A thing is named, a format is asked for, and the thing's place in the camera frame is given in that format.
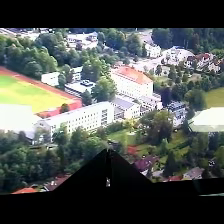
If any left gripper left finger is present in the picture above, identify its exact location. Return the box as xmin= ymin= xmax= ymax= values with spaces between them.
xmin=49 ymin=148 xmax=109 ymax=197

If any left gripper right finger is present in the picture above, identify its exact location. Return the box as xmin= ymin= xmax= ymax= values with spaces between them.
xmin=107 ymin=148 xmax=162 ymax=197

